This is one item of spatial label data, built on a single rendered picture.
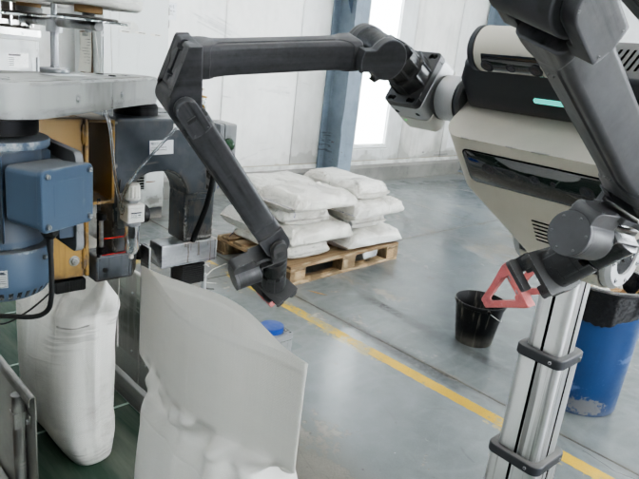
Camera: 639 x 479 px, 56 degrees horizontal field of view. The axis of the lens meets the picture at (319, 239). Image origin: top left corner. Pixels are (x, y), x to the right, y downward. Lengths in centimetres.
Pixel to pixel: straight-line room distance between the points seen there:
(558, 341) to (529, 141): 47
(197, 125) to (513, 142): 54
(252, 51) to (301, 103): 595
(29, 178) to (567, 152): 82
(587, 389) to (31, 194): 269
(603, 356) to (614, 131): 245
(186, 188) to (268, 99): 535
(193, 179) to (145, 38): 386
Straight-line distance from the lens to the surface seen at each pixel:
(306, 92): 701
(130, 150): 126
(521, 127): 113
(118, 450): 187
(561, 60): 57
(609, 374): 315
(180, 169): 132
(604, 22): 54
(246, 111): 649
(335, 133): 719
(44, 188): 91
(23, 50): 404
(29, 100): 94
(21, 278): 101
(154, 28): 517
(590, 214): 78
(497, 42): 99
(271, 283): 134
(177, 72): 100
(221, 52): 102
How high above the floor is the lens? 149
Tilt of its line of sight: 17 degrees down
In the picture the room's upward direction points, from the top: 6 degrees clockwise
